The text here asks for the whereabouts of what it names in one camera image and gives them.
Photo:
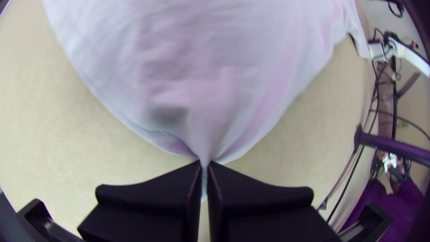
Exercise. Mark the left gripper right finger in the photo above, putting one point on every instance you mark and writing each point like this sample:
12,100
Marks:
255,211

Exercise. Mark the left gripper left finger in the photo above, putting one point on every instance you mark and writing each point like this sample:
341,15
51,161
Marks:
151,208

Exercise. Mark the grey t-shirt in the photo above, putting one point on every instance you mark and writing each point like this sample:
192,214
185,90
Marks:
201,67

